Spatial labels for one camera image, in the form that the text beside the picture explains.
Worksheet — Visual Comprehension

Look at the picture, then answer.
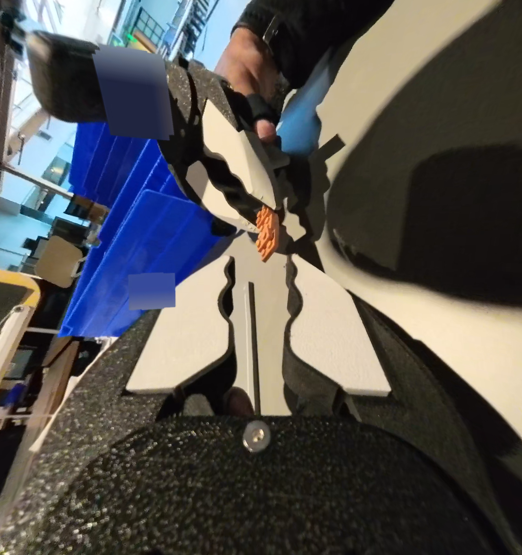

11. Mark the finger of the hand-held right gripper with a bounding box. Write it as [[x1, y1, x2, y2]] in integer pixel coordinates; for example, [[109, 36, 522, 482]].
[[201, 100, 292, 206], [185, 160, 261, 232]]

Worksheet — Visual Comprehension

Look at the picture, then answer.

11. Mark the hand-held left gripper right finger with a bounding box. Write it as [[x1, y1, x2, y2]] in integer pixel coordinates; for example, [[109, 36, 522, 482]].
[[283, 255, 392, 397]]

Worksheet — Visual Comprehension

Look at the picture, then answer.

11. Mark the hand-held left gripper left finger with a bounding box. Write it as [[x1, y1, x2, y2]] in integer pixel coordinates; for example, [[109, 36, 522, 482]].
[[126, 256, 237, 395]]

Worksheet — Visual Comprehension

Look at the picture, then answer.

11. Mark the orange toy brick plate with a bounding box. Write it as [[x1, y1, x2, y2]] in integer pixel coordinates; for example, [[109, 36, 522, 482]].
[[255, 205, 282, 264]]

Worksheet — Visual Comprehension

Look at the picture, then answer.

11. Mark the blue plastic bin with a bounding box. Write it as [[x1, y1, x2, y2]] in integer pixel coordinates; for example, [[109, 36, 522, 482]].
[[58, 188, 238, 340]]

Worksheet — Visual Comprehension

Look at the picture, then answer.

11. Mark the person's right forearm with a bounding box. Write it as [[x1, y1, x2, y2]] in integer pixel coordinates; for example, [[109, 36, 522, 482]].
[[232, 0, 397, 90]]

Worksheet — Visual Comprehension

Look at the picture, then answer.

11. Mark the grey desk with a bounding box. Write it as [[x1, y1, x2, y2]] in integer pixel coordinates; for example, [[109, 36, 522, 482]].
[[0, 0, 522, 555]]

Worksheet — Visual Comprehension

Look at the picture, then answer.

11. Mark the beige desk divider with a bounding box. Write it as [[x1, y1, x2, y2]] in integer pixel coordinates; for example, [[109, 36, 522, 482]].
[[34, 235, 86, 290]]

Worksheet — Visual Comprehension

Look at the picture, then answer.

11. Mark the person's left hand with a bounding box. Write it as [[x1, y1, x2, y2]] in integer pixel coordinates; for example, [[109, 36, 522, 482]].
[[223, 386, 256, 417]]

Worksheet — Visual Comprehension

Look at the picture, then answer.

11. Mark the person's right hand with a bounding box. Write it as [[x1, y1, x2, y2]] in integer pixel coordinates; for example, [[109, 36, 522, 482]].
[[214, 27, 289, 144]]

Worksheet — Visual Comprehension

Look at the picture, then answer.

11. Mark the stack of blue bins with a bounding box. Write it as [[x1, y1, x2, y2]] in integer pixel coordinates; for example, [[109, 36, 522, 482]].
[[67, 121, 193, 210]]

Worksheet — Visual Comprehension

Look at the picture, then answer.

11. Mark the black wrist watch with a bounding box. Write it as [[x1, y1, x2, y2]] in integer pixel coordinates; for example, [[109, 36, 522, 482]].
[[260, 13, 284, 56]]

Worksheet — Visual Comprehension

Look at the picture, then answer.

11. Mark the yellow rimmed panel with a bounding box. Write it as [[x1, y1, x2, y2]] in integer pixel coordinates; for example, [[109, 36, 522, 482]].
[[0, 266, 43, 361]]

